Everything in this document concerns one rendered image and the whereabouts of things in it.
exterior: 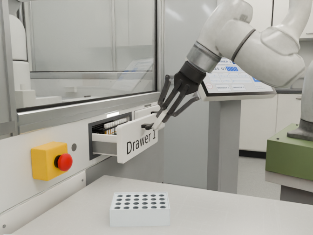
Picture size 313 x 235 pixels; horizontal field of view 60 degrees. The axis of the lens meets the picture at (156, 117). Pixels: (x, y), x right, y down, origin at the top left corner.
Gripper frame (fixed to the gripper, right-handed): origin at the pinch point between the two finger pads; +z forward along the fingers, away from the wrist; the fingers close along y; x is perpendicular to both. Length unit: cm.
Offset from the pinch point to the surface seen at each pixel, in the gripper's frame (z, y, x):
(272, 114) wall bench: 1, -58, -285
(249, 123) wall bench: 27, -44, -285
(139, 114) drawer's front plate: 10.1, 11.7, -18.6
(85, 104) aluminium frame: 4.8, 17.3, 16.1
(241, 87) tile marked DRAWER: -17, -12, -83
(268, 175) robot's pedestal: -3.8, -38.1, -12.4
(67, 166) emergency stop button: 10.5, 4.8, 33.6
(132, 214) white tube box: 7.9, -13.1, 34.0
